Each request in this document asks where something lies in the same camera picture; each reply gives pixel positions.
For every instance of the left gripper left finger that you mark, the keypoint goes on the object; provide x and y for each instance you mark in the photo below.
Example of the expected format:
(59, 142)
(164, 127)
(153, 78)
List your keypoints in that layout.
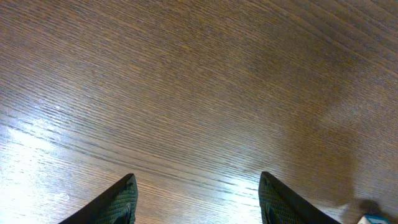
(115, 205)

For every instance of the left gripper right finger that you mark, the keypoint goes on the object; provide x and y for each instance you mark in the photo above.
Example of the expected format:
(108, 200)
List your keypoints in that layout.
(279, 204)

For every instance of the green picture wooden block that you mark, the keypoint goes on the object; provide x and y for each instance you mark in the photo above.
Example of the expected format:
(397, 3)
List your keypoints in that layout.
(372, 219)

